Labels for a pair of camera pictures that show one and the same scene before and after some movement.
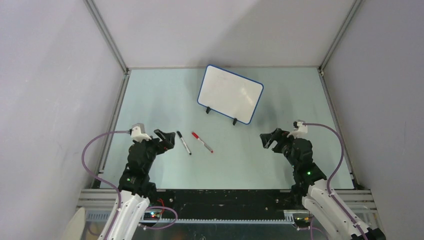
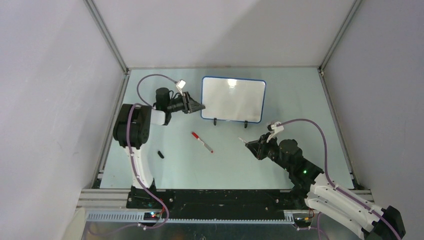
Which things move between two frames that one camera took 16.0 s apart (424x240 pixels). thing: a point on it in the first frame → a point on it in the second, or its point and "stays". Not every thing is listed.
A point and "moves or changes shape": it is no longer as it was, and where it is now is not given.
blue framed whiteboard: x=234 y=95 moves or changes shape
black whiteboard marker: x=184 y=142 → x=242 y=140
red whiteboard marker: x=196 y=136 stays
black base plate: x=228 y=204 stays
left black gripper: x=168 y=143 → x=189 y=104
